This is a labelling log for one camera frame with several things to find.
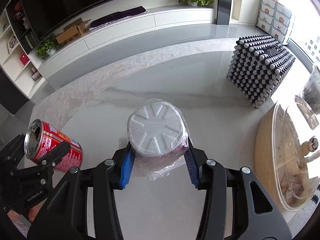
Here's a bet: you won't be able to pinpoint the red milk can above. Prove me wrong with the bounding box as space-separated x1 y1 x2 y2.
24 119 83 172

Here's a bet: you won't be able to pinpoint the white foam cup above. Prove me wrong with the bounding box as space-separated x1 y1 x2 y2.
126 99 190 181

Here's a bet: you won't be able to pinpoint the left hand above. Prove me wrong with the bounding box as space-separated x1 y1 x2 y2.
8 201 45 224

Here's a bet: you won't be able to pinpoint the round wooden tray clear lid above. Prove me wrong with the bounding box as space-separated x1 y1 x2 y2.
254 96 319 212

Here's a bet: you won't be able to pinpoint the white tv cabinet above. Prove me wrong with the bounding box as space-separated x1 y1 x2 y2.
28 5 215 79

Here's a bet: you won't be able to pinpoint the white bookshelf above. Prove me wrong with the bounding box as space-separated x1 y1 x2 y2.
1 10 45 99

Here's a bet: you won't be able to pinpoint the red box on shelf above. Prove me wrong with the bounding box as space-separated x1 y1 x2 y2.
19 53 30 66

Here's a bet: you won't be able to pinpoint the potted plant left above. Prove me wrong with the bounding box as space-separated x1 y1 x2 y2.
36 36 59 60

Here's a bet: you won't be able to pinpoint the black white studded box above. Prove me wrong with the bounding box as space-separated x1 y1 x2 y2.
227 34 296 108

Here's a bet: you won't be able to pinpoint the cardboard box on cabinet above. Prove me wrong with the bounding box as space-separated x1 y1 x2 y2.
56 18 91 44

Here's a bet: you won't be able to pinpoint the clear glass jar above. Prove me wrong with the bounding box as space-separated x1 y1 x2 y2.
301 65 320 114

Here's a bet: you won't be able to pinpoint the dark purple cloth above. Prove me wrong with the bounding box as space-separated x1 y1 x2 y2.
89 6 147 31

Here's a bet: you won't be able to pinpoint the stacked white drawer boxes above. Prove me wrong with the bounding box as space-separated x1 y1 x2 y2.
256 0 295 45

